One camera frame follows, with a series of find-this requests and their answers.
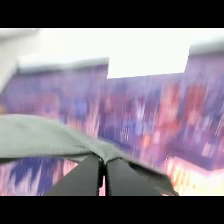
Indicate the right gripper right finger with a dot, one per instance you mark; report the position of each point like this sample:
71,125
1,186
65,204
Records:
130,180

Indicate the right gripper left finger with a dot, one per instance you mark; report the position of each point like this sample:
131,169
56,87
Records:
85,178

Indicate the olive green garment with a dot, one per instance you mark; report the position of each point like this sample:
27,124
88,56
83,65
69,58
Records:
40,136

